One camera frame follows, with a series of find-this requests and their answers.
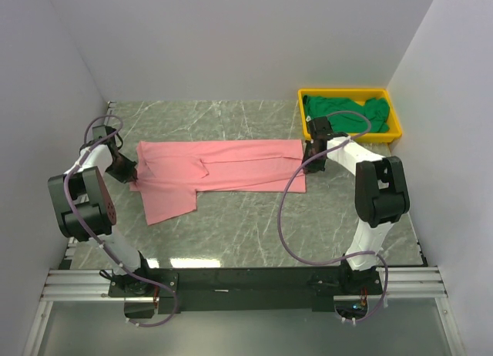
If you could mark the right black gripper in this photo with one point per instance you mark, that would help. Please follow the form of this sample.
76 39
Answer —
313 167

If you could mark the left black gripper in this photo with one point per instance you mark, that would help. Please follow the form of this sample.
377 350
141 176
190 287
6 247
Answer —
129 172

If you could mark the pink t shirt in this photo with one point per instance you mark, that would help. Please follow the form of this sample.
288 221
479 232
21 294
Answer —
171 174

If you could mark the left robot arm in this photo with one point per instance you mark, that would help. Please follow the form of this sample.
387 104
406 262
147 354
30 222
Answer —
84 209

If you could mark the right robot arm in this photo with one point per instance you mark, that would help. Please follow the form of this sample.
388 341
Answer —
380 197

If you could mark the green t shirt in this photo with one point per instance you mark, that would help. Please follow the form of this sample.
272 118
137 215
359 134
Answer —
340 113

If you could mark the black base beam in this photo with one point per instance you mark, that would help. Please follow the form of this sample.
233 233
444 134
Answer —
247 289

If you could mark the aluminium frame rail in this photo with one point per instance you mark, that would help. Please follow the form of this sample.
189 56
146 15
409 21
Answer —
63 286

